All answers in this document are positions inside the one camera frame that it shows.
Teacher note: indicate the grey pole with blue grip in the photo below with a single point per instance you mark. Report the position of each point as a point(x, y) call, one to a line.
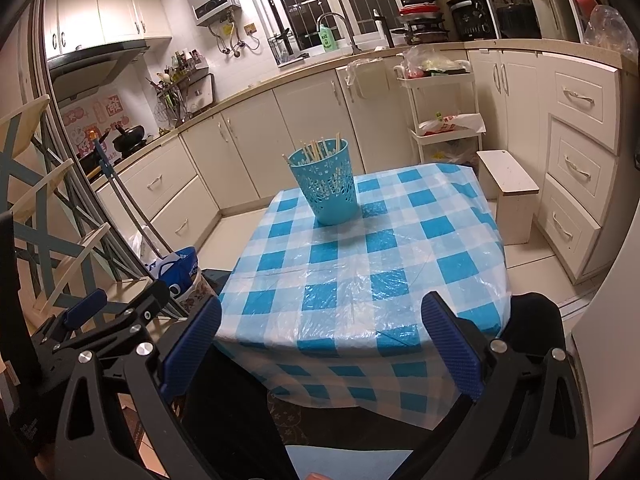
point(125, 195)
point(100, 152)

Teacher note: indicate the black frying pan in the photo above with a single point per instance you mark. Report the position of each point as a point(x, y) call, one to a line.
point(92, 162)

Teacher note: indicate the light blue cloth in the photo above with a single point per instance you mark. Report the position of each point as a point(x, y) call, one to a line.
point(350, 465)

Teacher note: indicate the barred kitchen window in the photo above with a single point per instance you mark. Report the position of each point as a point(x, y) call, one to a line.
point(300, 5)

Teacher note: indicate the red printed plastic bag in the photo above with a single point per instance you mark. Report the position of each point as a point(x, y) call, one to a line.
point(465, 122)

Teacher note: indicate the clear bag of groceries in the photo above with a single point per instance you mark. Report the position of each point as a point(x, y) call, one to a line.
point(417, 62)

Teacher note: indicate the white plastic bag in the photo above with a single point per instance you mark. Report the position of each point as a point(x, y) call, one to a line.
point(145, 245)

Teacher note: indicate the black cooking pot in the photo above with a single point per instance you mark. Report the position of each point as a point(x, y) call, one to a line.
point(517, 22)

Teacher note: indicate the green dish soap bottle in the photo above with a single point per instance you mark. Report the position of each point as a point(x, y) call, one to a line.
point(327, 40)

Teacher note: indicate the cream wall cabinets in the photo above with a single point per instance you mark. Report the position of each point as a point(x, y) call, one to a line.
point(120, 15)

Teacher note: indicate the cream and teal folding rack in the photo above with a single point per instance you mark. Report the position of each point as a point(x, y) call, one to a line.
point(25, 115)

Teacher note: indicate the blue perforated plastic basket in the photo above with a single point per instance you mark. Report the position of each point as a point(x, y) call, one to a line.
point(330, 200)

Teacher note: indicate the clear plastic bag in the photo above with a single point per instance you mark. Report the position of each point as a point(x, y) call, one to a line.
point(607, 30)

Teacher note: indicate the utensil rack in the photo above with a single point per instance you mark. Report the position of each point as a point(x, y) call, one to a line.
point(170, 100)

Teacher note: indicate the black tap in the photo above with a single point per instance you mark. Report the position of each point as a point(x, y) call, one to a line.
point(381, 25)

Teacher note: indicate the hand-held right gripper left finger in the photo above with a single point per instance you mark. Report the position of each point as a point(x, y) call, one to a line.
point(192, 345)

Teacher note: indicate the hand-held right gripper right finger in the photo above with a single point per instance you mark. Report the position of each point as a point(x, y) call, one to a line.
point(452, 345)

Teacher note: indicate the stack of pans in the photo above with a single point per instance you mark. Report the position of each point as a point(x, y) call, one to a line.
point(422, 25)

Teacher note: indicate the pink wall stickers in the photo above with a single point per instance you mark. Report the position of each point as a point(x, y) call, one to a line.
point(107, 110)

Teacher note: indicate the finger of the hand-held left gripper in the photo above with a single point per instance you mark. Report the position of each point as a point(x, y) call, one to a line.
point(150, 300)
point(85, 307)

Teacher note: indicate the chrome sink faucet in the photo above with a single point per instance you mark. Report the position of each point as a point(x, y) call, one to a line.
point(334, 14)

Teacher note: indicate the black wok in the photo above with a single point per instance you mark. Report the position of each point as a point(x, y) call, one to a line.
point(131, 141)

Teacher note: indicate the bundle of wooden chopsticks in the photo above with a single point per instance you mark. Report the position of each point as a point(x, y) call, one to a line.
point(312, 152)

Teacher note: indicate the range hood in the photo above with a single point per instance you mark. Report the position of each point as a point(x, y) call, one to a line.
point(85, 67)

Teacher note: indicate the white step stool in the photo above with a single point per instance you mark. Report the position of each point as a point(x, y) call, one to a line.
point(507, 175)

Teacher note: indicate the white rolling cart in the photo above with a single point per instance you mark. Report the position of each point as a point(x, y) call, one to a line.
point(435, 80)

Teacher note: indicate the blue white checked tablecloth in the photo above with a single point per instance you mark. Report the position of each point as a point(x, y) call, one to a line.
point(400, 260)

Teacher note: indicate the beige wall socket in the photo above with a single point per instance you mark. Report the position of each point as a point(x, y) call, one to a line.
point(251, 28)

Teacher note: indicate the black toaster oven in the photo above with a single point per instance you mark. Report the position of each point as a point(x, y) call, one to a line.
point(475, 20)

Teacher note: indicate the floral patterned bag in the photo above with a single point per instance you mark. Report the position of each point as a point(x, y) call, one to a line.
point(197, 292)

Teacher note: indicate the white thermo pot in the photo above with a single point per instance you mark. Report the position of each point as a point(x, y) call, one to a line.
point(550, 10)

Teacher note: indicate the blue shopping bag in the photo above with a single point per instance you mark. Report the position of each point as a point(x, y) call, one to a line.
point(180, 270)

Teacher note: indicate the cream kitchen base cabinets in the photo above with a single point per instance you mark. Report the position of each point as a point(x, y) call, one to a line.
point(250, 150)

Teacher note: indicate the beige hanging bin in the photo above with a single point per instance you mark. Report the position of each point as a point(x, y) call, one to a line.
point(372, 80)

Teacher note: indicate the white shelf unit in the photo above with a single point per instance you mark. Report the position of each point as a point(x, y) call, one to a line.
point(570, 0)

